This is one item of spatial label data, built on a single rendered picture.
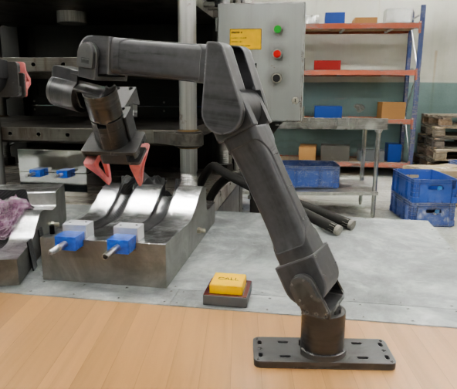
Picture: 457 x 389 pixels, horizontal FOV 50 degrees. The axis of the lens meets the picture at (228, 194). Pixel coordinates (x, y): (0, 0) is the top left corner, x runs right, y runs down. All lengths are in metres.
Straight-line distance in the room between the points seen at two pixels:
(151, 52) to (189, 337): 0.44
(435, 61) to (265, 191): 7.29
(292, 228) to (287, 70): 1.10
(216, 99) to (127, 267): 0.43
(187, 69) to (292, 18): 1.05
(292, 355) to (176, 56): 0.46
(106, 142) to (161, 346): 0.35
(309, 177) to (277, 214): 4.07
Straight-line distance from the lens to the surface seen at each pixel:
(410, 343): 0.83
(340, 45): 7.67
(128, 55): 0.79
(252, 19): 1.75
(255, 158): 0.68
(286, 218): 0.68
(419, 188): 4.55
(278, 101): 1.73
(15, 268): 1.05
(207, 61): 0.68
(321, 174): 4.75
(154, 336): 0.81
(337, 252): 1.20
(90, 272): 1.02
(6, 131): 2.01
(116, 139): 0.86
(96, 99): 0.82
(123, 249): 0.93
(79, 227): 1.01
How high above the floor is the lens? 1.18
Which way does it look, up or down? 12 degrees down
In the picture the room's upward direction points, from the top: straight up
